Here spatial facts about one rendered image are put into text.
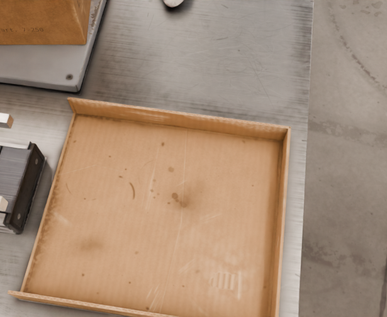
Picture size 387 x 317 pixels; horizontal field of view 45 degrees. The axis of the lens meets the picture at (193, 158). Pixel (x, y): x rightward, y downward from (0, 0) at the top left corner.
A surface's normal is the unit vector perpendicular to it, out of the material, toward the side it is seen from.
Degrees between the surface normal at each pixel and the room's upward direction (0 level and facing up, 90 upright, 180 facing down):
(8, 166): 0
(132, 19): 0
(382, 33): 0
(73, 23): 90
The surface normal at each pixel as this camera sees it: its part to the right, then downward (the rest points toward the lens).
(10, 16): 0.01, 0.91
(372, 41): 0.01, -0.42
